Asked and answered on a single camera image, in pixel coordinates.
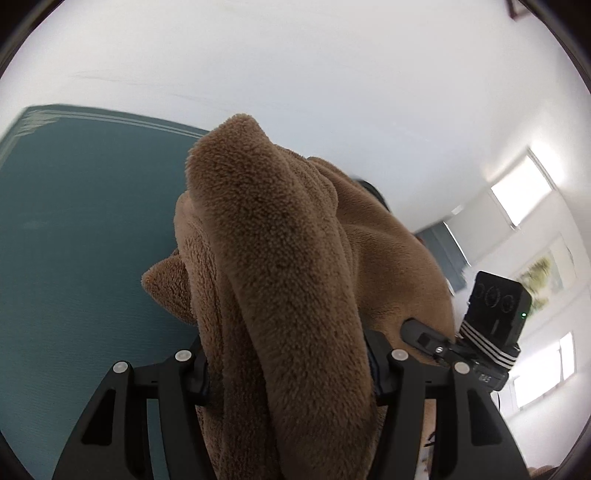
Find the teal table mat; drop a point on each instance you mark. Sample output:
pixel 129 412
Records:
pixel 83 254

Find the brown fleece garment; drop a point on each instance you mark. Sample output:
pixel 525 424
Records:
pixel 277 254

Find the hanging scroll painting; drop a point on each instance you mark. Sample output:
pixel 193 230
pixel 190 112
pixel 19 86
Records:
pixel 545 272

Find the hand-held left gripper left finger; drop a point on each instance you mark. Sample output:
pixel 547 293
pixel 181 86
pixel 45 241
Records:
pixel 198 378

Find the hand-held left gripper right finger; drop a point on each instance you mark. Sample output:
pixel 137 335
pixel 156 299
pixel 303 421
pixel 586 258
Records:
pixel 379 369

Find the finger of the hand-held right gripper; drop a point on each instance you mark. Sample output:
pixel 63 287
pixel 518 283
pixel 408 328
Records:
pixel 425 341

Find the bright window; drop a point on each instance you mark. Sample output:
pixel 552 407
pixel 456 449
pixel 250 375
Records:
pixel 524 189
pixel 545 374

